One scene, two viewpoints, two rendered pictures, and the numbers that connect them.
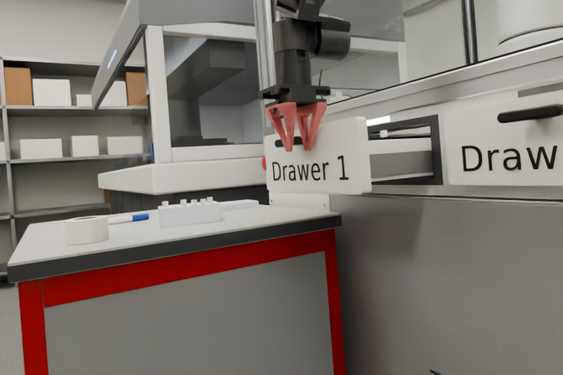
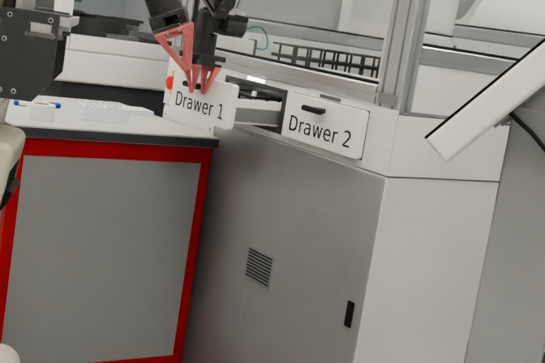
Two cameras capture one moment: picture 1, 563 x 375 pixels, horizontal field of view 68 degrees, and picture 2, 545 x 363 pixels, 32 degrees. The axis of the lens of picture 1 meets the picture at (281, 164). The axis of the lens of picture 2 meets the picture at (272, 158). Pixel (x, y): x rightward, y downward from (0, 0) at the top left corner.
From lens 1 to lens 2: 1.71 m
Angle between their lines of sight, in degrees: 11
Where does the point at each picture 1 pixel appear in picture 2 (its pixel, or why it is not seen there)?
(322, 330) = (186, 219)
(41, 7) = not seen: outside the picture
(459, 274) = (276, 189)
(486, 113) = (304, 100)
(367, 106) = (254, 66)
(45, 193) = not seen: outside the picture
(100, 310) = (52, 164)
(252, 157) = (150, 59)
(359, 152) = (230, 106)
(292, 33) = (209, 22)
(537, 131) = (318, 118)
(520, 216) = (306, 160)
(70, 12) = not seen: outside the picture
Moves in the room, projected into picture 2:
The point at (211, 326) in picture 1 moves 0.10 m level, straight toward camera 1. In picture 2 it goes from (113, 194) to (118, 202)
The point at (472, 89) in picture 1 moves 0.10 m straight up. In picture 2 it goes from (304, 83) to (311, 43)
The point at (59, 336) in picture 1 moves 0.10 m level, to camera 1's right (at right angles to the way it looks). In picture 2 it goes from (28, 173) to (70, 179)
